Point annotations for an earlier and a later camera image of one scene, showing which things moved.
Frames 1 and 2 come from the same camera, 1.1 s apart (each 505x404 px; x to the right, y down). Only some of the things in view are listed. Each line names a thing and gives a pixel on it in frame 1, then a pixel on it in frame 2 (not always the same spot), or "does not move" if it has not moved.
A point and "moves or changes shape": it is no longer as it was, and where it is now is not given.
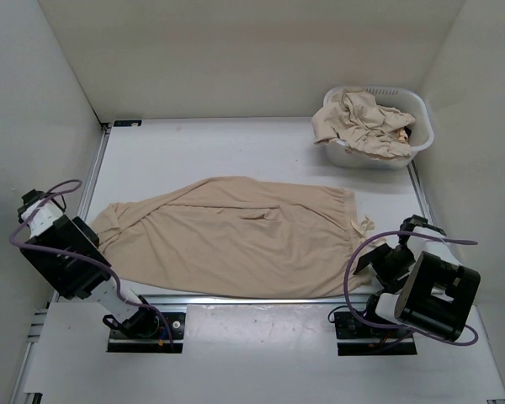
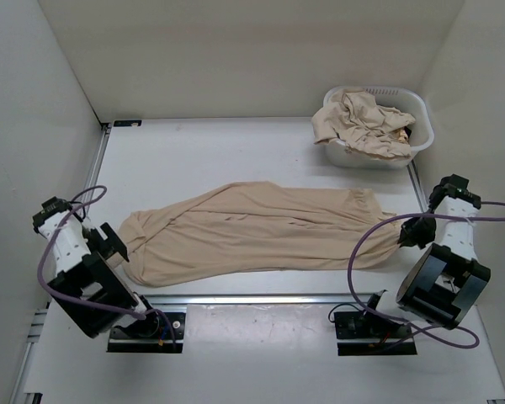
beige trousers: (235, 236) moves or changes shape
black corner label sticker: (127, 123) does not move
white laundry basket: (397, 98) does not move
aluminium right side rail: (420, 194) does not move
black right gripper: (388, 280) -> (409, 235)
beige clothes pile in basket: (352, 118) does not move
